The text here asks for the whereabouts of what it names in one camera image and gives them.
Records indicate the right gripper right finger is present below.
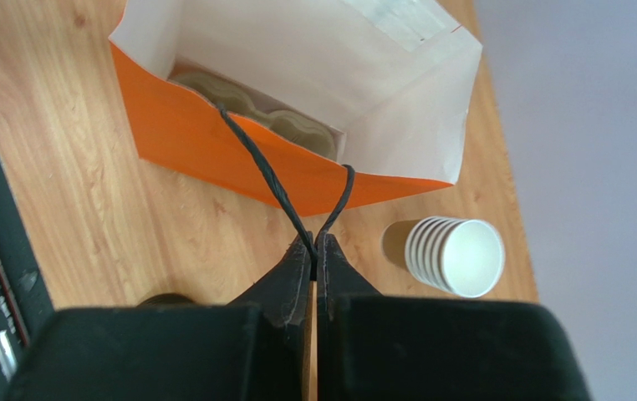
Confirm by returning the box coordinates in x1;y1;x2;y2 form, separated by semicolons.
316;233;591;400

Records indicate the pulp cup carrier tray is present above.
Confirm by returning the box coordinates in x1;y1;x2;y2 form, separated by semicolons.
171;70;338;160

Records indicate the orange paper bag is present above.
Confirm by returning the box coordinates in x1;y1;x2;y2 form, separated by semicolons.
108;0;484;262

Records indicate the stack of paper cups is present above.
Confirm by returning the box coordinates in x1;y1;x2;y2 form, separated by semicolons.
380;216;506;298

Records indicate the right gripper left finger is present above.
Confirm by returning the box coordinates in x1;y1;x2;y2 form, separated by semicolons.
5;239;311;400

